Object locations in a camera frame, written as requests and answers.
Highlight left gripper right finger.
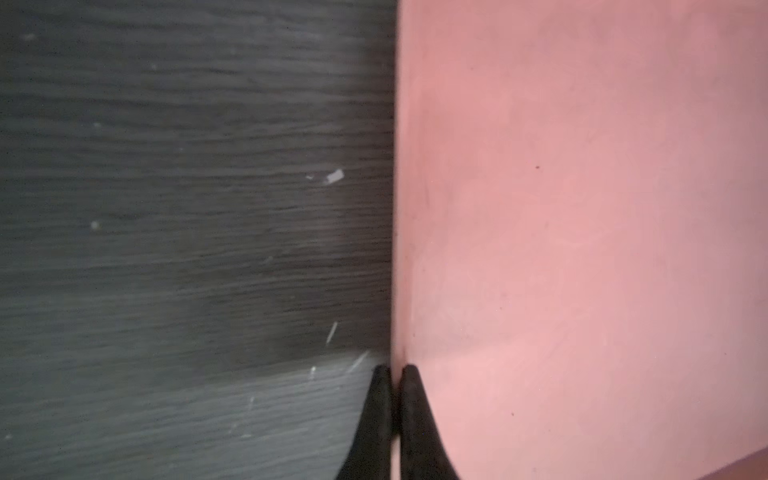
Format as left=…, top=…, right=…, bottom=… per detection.
left=399, top=364, right=459, bottom=480

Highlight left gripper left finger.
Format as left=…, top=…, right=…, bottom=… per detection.
left=336, top=365, right=394, bottom=480

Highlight pink tray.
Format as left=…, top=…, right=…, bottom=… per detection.
left=392, top=1, right=767, bottom=479

